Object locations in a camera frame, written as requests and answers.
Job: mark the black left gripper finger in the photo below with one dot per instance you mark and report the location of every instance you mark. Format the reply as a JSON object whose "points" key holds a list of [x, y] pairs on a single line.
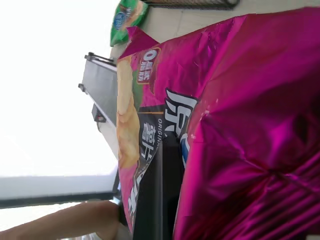
{"points": [[160, 205]]}

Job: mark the magenta potato chips bag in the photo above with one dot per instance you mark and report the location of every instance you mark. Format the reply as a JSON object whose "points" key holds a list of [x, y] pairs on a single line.
{"points": [[240, 105]]}

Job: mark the grey conveyor belt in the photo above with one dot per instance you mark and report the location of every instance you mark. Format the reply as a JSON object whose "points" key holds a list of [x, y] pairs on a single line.
{"points": [[102, 82]]}

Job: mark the grey black-edged board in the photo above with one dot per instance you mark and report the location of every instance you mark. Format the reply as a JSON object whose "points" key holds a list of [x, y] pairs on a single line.
{"points": [[55, 188]]}

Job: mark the green potato chips bag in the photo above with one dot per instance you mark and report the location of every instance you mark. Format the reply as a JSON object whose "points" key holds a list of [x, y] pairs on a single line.
{"points": [[125, 22]]}

